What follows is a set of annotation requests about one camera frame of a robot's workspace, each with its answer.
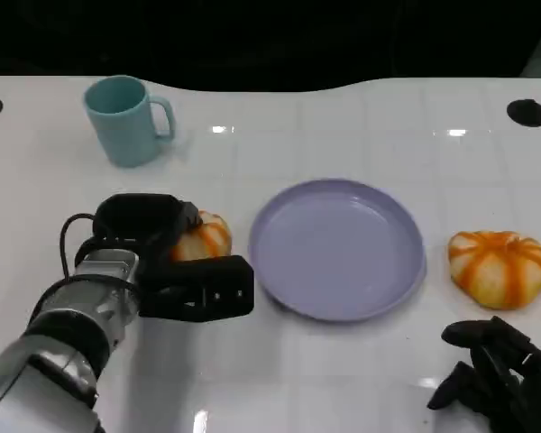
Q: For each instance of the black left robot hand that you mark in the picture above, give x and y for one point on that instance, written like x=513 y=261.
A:
x=135 y=216

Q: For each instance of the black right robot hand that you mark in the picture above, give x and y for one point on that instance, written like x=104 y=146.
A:
x=523 y=388

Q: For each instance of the orange white toy bread roll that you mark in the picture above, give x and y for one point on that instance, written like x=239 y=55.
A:
x=207 y=239
x=498 y=270

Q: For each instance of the pale green mug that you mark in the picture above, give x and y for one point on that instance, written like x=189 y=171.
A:
x=126 y=140

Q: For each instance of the lilac plate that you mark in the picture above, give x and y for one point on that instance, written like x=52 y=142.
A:
x=338 y=252

